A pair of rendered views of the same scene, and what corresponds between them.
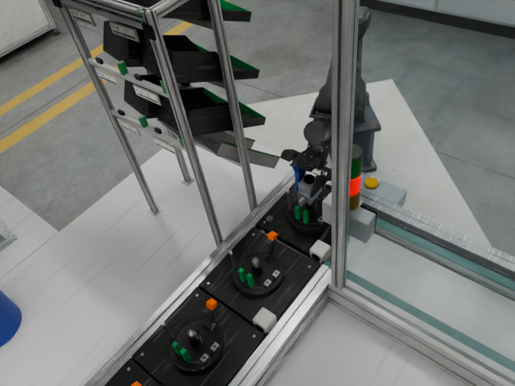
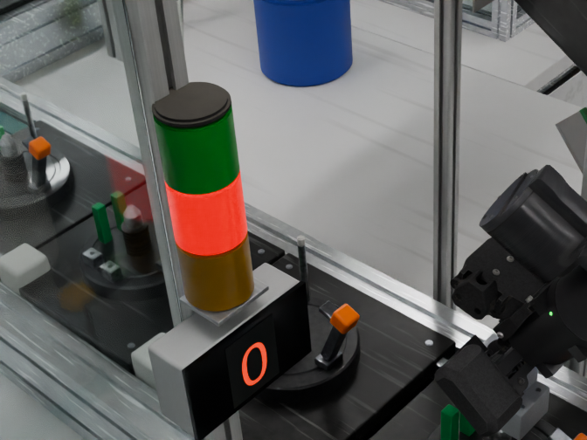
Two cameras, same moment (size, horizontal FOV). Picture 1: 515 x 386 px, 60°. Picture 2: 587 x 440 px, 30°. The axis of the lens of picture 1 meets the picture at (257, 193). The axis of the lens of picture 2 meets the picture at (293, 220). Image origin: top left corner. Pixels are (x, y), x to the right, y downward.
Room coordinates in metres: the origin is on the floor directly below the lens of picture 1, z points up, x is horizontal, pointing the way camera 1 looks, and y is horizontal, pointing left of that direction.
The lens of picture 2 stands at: (0.69, -0.79, 1.76)
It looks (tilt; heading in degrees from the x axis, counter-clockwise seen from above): 37 degrees down; 90
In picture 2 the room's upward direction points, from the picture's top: 5 degrees counter-clockwise
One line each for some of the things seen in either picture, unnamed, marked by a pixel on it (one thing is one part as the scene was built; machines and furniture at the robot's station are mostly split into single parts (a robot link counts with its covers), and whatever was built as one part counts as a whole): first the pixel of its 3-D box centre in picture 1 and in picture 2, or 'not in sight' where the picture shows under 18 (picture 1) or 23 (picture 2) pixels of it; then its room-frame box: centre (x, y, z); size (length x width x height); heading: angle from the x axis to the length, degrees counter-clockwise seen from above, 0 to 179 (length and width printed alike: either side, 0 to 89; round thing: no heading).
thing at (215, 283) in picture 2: not in sight; (215, 262); (0.63, -0.19, 1.28); 0.05 x 0.05 x 0.05
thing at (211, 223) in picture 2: not in sight; (206, 204); (0.63, -0.19, 1.33); 0.05 x 0.05 x 0.05
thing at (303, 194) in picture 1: (307, 188); (493, 374); (0.85, -0.14, 1.09); 0.08 x 0.04 x 0.07; 134
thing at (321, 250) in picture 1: (319, 252); not in sight; (0.71, -0.14, 0.97); 0.05 x 0.05 x 0.04; 44
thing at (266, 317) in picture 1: (257, 266); (289, 323); (0.67, 0.04, 1.01); 0.24 x 0.24 x 0.13; 44
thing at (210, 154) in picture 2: not in sight; (196, 141); (0.63, -0.19, 1.38); 0.05 x 0.05 x 0.05
